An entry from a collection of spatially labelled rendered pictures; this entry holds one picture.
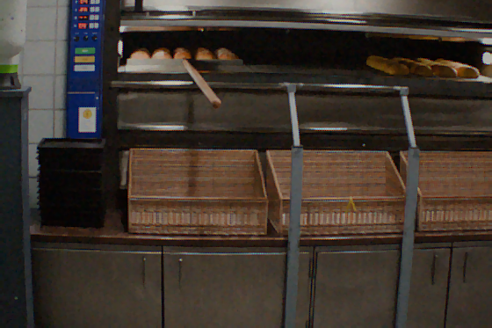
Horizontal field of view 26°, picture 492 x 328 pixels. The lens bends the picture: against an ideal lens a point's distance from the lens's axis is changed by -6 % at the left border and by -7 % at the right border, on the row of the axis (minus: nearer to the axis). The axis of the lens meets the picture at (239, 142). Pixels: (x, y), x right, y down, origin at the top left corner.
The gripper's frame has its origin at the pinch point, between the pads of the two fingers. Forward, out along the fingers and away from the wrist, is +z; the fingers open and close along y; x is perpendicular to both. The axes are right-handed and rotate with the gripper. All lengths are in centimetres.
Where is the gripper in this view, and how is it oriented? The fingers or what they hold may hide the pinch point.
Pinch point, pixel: (139, 7)
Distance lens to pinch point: 385.1
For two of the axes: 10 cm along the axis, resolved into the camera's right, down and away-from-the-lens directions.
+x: 10.0, 0.0, 0.8
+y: 0.8, 1.3, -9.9
